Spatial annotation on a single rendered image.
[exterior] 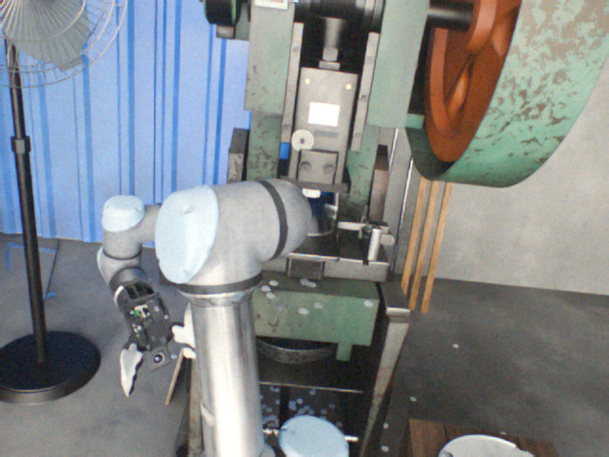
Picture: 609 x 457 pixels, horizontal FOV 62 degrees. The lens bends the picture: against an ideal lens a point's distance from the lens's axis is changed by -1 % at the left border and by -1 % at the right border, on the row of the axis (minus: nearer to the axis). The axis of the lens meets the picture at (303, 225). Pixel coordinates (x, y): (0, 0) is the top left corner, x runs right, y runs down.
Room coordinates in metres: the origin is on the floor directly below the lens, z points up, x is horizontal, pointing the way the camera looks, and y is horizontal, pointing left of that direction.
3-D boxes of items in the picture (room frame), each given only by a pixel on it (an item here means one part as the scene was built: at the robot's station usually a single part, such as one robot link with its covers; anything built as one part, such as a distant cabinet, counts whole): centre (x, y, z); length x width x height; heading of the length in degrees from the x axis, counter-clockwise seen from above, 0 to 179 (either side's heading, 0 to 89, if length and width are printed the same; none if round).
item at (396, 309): (1.52, -0.27, 0.45); 0.92 x 0.12 x 0.90; 3
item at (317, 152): (1.33, -0.01, 1.04); 0.17 x 0.15 x 0.30; 3
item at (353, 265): (1.37, -0.01, 0.68); 0.45 x 0.30 x 0.06; 93
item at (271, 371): (1.38, -0.01, 0.31); 0.43 x 0.42 x 0.01; 93
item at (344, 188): (1.37, -0.01, 0.86); 0.20 x 0.16 x 0.05; 93
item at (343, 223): (1.38, -0.18, 0.76); 0.17 x 0.06 x 0.10; 93
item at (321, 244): (1.19, -0.02, 0.72); 0.25 x 0.14 x 0.14; 3
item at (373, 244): (1.25, -0.19, 0.75); 0.03 x 0.03 x 0.10; 3
